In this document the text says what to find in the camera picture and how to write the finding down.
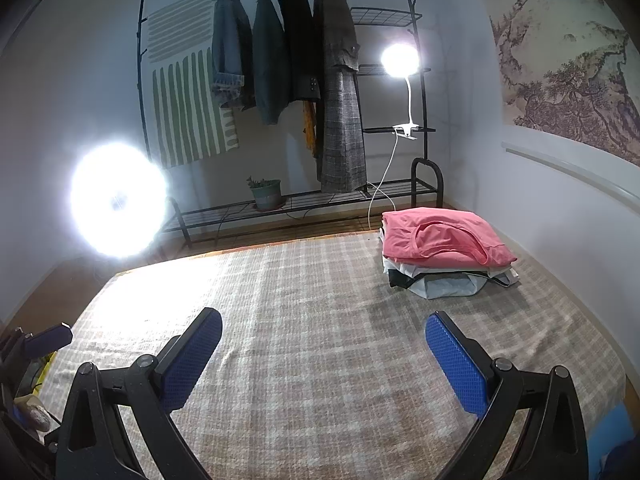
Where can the black folded garment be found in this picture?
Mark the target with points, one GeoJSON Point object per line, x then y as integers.
{"type": "Point", "coordinates": [400, 280]}

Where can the black jacket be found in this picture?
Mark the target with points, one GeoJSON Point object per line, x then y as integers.
{"type": "Point", "coordinates": [300, 45]}

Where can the white clip lamp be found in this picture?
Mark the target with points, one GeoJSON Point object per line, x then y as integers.
{"type": "Point", "coordinates": [400, 60]}

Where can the yellow plastic object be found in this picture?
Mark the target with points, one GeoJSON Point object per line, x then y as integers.
{"type": "Point", "coordinates": [47, 360]}

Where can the light blue cloth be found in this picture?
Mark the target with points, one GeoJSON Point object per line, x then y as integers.
{"type": "Point", "coordinates": [607, 430]}

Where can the white wall rail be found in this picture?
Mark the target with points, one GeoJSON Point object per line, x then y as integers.
{"type": "Point", "coordinates": [565, 167]}

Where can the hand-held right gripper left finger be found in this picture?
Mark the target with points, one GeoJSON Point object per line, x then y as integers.
{"type": "Point", "coordinates": [192, 355]}

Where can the landscape wall poster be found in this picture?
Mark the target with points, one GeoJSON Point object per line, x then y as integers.
{"type": "Point", "coordinates": [565, 60]}

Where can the black metal clothes rack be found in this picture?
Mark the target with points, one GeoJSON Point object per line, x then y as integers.
{"type": "Point", "coordinates": [415, 185]}

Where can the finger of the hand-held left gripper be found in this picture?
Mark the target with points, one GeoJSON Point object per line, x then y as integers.
{"type": "Point", "coordinates": [47, 340]}

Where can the yellow scarf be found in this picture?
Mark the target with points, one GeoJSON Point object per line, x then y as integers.
{"type": "Point", "coordinates": [310, 125]}

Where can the plaid beige blanket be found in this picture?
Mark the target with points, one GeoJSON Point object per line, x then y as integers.
{"type": "Point", "coordinates": [310, 320]}

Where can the grey plaid coat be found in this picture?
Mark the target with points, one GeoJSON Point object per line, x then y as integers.
{"type": "Point", "coordinates": [340, 125]}

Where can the white folded garment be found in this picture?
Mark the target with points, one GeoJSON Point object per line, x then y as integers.
{"type": "Point", "coordinates": [400, 264]}

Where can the green striped wall cloth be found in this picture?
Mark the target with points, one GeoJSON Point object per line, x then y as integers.
{"type": "Point", "coordinates": [185, 110]}

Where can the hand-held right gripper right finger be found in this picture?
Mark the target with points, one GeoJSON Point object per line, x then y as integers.
{"type": "Point", "coordinates": [457, 360]}

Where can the dark green jacket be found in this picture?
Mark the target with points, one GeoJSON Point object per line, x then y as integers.
{"type": "Point", "coordinates": [270, 60]}

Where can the denim jacket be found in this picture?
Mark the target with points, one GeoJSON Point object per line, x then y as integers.
{"type": "Point", "coordinates": [230, 50]}

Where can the potted plant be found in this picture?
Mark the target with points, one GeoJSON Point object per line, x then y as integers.
{"type": "Point", "coordinates": [265, 195]}

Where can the pink pants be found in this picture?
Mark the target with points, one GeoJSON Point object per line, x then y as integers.
{"type": "Point", "coordinates": [440, 235]}

